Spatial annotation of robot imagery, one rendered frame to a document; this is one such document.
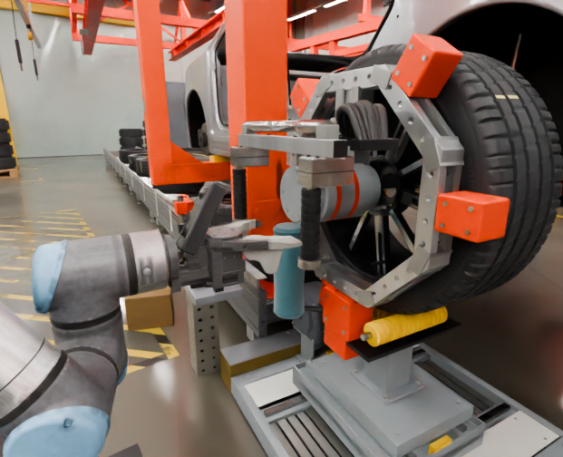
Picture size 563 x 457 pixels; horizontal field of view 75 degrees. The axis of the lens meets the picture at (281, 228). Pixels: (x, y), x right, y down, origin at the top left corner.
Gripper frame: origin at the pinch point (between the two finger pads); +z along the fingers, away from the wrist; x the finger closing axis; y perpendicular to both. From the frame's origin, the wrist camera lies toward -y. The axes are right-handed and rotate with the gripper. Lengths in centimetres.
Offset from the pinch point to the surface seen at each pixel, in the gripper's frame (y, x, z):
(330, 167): -10.4, 2.9, 8.1
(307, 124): -17.6, -3.7, 7.6
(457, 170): -9.4, 10.4, 31.1
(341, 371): 60, -29, 37
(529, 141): -14, 14, 46
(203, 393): 81, -67, 1
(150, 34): -87, -253, 27
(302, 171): -9.6, -0.2, 4.4
